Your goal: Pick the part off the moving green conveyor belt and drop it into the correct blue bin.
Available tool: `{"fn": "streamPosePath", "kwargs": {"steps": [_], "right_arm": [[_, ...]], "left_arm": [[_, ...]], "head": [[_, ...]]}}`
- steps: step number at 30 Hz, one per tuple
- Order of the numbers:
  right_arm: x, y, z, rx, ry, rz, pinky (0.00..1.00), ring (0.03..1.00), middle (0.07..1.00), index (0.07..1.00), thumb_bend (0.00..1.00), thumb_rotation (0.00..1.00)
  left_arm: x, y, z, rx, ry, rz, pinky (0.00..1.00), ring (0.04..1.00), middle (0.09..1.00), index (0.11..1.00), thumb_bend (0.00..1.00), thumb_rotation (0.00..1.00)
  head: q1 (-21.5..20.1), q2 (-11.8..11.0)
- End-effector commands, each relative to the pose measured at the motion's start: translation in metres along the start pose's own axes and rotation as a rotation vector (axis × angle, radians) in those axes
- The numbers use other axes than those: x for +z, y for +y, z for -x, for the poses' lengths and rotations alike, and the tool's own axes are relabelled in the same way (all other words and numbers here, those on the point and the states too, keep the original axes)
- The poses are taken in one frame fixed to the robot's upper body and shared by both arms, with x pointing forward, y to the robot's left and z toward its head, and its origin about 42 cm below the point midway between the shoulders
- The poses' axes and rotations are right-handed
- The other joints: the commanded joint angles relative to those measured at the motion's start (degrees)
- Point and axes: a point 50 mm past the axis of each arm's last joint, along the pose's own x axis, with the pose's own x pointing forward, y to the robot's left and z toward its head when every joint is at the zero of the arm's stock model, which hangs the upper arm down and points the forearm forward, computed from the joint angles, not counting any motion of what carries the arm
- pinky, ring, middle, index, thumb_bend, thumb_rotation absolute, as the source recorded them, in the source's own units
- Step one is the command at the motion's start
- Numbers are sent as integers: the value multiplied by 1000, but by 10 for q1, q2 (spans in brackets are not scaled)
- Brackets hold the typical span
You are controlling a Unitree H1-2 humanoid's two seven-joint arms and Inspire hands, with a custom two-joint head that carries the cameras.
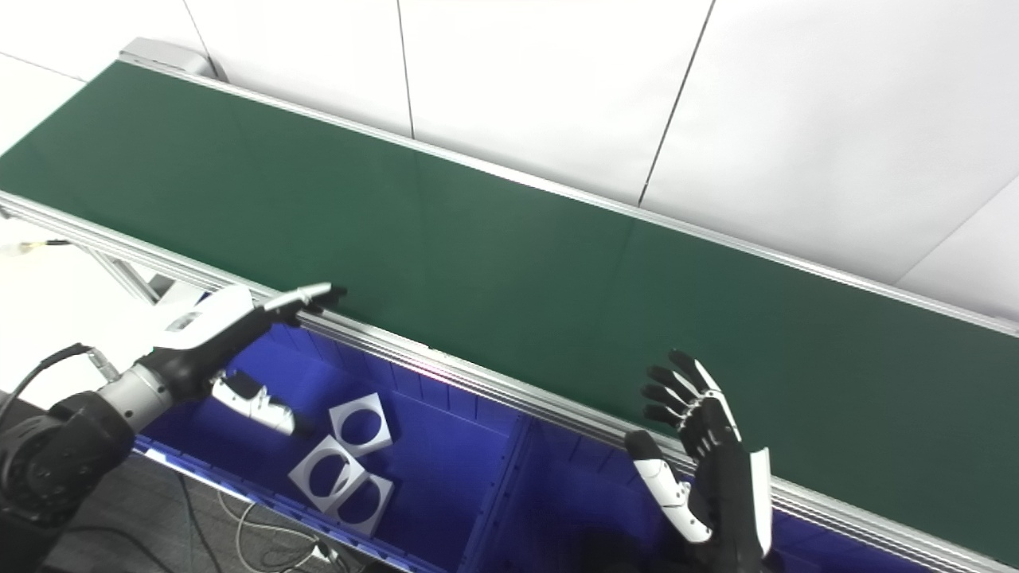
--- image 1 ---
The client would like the blue plastic bin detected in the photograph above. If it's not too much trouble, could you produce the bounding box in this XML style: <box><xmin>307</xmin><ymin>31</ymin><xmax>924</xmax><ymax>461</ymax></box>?
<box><xmin>462</xmin><ymin>418</ymin><xmax>940</xmax><ymax>573</ymax></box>
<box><xmin>135</xmin><ymin>318</ymin><xmax>530</xmax><ymax>573</ymax></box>

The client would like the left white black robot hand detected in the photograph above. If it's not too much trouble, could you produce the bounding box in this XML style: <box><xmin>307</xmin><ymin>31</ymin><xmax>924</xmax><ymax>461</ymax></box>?
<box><xmin>135</xmin><ymin>283</ymin><xmax>349</xmax><ymax>437</ymax></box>

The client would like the white square part round hole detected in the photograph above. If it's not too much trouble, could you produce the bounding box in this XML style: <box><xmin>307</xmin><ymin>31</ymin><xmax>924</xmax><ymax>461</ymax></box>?
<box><xmin>288</xmin><ymin>435</ymin><xmax>367</xmax><ymax>514</ymax></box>
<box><xmin>328</xmin><ymin>392</ymin><xmax>393</xmax><ymax>458</ymax></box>
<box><xmin>334</xmin><ymin>474</ymin><xmax>395</xmax><ymax>536</ymax></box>

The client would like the grey conveyor end housing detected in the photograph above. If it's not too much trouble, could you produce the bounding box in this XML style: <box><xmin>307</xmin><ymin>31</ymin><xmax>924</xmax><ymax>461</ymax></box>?
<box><xmin>119</xmin><ymin>36</ymin><xmax>228</xmax><ymax>80</ymax></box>

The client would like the aluminium conveyor leg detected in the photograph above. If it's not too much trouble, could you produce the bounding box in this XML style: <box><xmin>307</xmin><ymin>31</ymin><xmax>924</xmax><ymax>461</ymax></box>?
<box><xmin>84</xmin><ymin>247</ymin><xmax>200</xmax><ymax>307</ymax></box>

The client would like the green conveyor belt aluminium frame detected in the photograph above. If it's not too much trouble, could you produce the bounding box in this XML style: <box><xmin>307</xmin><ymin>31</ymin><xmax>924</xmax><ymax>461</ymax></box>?
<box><xmin>0</xmin><ymin>48</ymin><xmax>1019</xmax><ymax>573</ymax></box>

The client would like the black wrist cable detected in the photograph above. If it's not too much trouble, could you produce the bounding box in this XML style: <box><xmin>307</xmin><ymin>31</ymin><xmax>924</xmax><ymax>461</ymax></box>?
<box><xmin>0</xmin><ymin>342</ymin><xmax>120</xmax><ymax>423</ymax></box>

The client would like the white floor cable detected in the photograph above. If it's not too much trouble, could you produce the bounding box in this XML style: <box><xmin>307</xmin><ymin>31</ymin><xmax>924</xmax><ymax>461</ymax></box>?
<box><xmin>215</xmin><ymin>489</ymin><xmax>351</xmax><ymax>573</ymax></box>

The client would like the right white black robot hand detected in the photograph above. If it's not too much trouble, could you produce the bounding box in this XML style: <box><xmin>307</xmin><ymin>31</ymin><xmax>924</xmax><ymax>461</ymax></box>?
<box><xmin>625</xmin><ymin>349</ymin><xmax>773</xmax><ymax>573</ymax></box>

